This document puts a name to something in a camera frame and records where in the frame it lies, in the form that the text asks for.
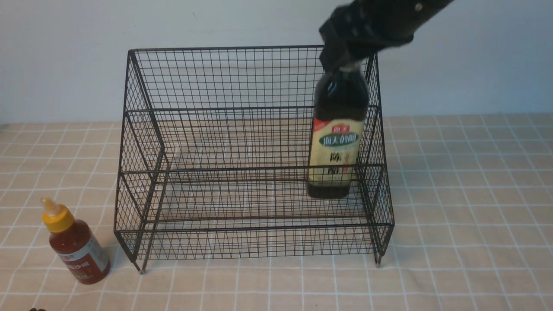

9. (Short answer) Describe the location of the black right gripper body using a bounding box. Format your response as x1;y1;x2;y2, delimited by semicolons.
319;3;414;73

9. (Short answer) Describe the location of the dark vinegar bottle gold cap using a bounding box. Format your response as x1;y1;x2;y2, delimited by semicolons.
307;63;369;199

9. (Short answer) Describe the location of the red sauce bottle yellow cap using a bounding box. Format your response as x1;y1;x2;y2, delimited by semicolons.
41;197;111;285

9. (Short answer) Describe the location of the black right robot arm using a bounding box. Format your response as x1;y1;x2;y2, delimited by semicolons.
319;0;452;73

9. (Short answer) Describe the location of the checkered beige tablecloth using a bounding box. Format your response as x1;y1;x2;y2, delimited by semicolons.
0;114;553;311

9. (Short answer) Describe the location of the black wire mesh shelf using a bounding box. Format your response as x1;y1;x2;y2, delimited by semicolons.
113;45;395;273

